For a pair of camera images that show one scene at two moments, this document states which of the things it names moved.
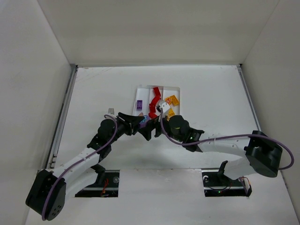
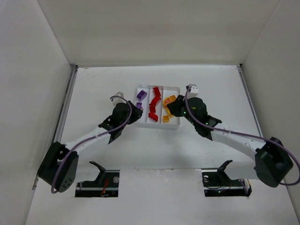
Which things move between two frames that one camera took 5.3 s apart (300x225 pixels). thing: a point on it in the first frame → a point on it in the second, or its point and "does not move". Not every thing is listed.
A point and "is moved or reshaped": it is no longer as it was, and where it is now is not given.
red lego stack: [152, 105] does not move
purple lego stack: [143, 123] → [138, 105]
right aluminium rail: [249, 96] does not move
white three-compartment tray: [148, 97] does not move
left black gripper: [128, 125] → [135, 111]
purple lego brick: [139, 107] is moved or reshaped
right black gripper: [158, 126] → [175, 107]
